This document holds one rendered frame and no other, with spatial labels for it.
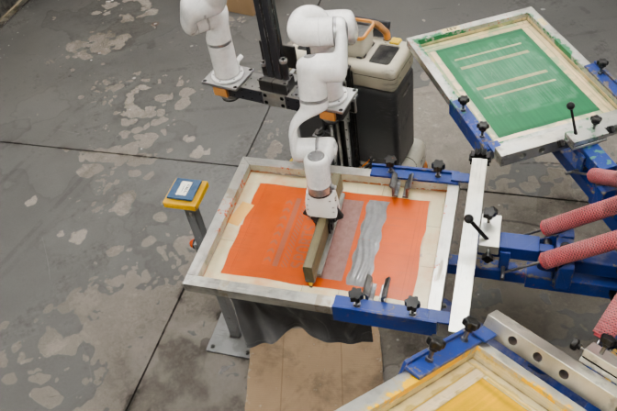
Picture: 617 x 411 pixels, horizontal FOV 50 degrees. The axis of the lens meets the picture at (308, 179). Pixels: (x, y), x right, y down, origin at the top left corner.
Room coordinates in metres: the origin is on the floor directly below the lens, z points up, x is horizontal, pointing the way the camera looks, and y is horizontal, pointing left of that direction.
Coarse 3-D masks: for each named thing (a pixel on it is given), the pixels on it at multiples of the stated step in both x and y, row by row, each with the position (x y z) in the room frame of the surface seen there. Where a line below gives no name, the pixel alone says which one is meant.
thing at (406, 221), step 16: (256, 192) 1.68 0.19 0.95; (272, 192) 1.67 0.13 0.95; (288, 192) 1.66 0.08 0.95; (304, 192) 1.64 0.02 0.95; (256, 208) 1.60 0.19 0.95; (272, 208) 1.59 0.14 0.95; (352, 208) 1.53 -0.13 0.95; (400, 208) 1.49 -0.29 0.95; (416, 208) 1.48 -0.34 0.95; (256, 224) 1.53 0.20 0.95; (272, 224) 1.52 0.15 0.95; (352, 224) 1.46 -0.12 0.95; (384, 224) 1.44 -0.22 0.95; (400, 224) 1.42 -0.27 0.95; (416, 224) 1.41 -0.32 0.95; (384, 240) 1.37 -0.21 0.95; (400, 240) 1.36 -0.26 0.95; (416, 240) 1.35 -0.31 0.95
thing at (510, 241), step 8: (504, 232) 1.25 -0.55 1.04; (504, 240) 1.22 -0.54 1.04; (512, 240) 1.21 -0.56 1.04; (520, 240) 1.21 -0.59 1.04; (528, 240) 1.20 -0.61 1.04; (536, 240) 1.20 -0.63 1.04; (504, 248) 1.19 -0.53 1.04; (512, 248) 1.19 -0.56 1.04; (520, 248) 1.18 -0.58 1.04; (528, 248) 1.18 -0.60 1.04; (536, 248) 1.17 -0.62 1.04; (496, 256) 1.20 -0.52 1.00; (512, 256) 1.18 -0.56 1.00; (520, 256) 1.18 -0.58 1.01; (528, 256) 1.17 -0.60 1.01; (536, 256) 1.16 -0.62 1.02
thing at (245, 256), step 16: (240, 240) 1.47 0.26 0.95; (256, 240) 1.46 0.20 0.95; (336, 240) 1.40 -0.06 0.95; (352, 240) 1.39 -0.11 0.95; (240, 256) 1.40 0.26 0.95; (256, 256) 1.39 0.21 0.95; (336, 256) 1.34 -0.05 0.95; (352, 256) 1.33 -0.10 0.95; (384, 256) 1.30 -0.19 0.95; (400, 256) 1.29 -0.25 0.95; (416, 256) 1.28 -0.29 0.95; (224, 272) 1.35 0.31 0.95; (240, 272) 1.34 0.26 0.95; (256, 272) 1.32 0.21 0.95; (272, 272) 1.31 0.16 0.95; (288, 272) 1.30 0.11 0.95; (336, 272) 1.27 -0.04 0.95; (384, 272) 1.24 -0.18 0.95; (400, 272) 1.23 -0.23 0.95; (416, 272) 1.22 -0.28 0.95; (336, 288) 1.21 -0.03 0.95; (400, 288) 1.17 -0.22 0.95
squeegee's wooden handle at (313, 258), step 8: (336, 176) 1.59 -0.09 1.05; (336, 184) 1.55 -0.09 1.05; (336, 192) 1.53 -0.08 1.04; (320, 224) 1.39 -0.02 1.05; (320, 232) 1.36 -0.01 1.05; (328, 232) 1.40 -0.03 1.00; (312, 240) 1.33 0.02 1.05; (320, 240) 1.33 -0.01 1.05; (312, 248) 1.30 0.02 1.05; (320, 248) 1.32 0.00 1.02; (312, 256) 1.27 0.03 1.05; (320, 256) 1.31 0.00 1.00; (304, 264) 1.25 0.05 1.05; (312, 264) 1.24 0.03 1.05; (304, 272) 1.24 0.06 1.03; (312, 272) 1.23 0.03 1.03; (312, 280) 1.23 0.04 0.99
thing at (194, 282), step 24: (240, 168) 1.78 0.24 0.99; (264, 168) 1.77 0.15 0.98; (288, 168) 1.74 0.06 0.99; (336, 168) 1.70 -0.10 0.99; (360, 168) 1.68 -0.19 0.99; (240, 192) 1.69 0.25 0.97; (456, 192) 1.49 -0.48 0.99; (216, 216) 1.56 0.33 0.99; (216, 240) 1.47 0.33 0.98; (192, 264) 1.37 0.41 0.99; (192, 288) 1.29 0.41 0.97; (216, 288) 1.26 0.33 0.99; (240, 288) 1.25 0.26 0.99; (264, 288) 1.23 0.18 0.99; (432, 288) 1.13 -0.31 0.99
